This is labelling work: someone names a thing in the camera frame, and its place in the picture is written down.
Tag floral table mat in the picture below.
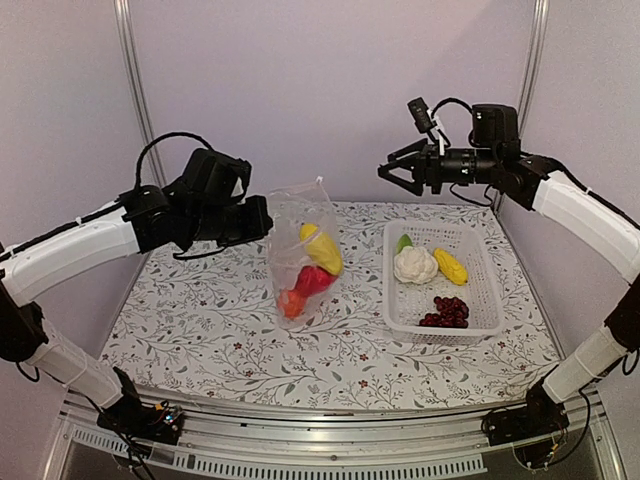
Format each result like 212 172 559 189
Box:
101 203 559 410

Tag right aluminium frame post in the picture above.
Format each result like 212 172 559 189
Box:
517 0 550 135

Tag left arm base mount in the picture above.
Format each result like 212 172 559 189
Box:
97 367 185 445

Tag orange toy pumpkin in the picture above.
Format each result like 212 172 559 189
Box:
277 289 307 320

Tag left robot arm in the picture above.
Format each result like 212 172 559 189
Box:
1 148 273 434

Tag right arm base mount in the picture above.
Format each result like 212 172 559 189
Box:
481 385 569 470

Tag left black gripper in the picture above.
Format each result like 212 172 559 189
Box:
188 194 274 247

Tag clear zip top bag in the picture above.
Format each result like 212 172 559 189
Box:
267 176 344 329

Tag front aluminium rail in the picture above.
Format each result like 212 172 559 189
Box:
39 384 626 480

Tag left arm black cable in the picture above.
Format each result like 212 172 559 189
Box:
133 131 216 194

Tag red toy bell pepper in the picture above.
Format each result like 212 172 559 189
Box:
294 265 337 298

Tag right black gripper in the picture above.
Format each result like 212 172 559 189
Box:
379 137 499 195

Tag white toy cauliflower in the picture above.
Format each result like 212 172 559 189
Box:
393 234 439 285

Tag aluminium frame post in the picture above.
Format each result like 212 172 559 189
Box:
112 0 169 186
517 0 550 135

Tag dark red toy grapes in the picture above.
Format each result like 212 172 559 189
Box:
419 296 469 329

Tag left aluminium frame post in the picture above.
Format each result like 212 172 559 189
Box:
112 0 169 186

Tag white plastic basket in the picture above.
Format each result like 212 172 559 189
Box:
382 220 504 345

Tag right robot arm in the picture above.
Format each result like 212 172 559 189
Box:
378 98 639 436

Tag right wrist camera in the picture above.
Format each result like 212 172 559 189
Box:
407 97 450 155

